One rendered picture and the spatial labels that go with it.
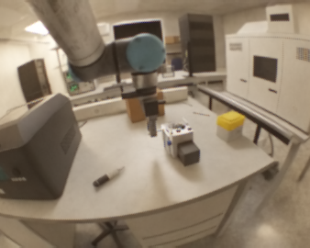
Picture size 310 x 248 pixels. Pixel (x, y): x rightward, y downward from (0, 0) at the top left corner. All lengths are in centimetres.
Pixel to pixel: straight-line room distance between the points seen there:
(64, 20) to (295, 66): 99
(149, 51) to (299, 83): 84
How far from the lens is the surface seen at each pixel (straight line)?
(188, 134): 54
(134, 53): 33
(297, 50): 98
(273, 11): 109
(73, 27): 25
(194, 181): 51
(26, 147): 49
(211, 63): 273
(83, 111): 116
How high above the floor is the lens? 129
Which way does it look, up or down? 27 degrees down
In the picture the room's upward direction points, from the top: 7 degrees counter-clockwise
